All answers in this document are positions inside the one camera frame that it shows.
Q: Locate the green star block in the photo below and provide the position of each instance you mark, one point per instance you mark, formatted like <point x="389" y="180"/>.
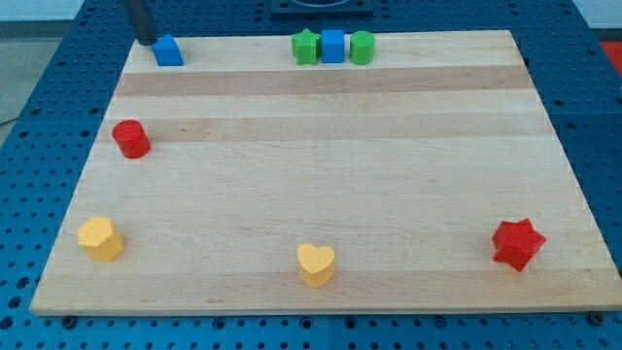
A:
<point x="306" y="47"/>

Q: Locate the blue cube block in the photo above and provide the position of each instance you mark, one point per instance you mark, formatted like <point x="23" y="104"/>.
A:
<point x="333" y="46"/>

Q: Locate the yellow hexagon block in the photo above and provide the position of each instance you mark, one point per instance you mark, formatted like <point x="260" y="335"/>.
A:
<point x="100" y="238"/>

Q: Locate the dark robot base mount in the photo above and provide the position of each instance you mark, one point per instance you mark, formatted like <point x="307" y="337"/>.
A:
<point x="301" y="8"/>

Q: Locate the yellow heart block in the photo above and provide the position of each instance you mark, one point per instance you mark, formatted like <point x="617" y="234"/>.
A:
<point x="316" y="265"/>

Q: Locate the green cylinder block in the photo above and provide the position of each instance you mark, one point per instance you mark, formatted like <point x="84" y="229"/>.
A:
<point x="362" y="44"/>

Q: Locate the blue triangle block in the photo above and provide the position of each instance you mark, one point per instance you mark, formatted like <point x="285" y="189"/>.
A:
<point x="167" y="52"/>

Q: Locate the red star block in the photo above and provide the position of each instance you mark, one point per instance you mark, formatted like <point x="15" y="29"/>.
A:
<point x="516" y="243"/>

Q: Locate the red cylinder block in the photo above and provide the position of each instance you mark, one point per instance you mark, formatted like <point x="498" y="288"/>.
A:
<point x="131" y="138"/>

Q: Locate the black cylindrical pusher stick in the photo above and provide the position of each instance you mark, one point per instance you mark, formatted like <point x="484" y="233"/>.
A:
<point x="141" y="21"/>

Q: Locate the wooden board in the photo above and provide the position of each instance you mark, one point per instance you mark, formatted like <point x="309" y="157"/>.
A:
<point x="405" y="167"/>

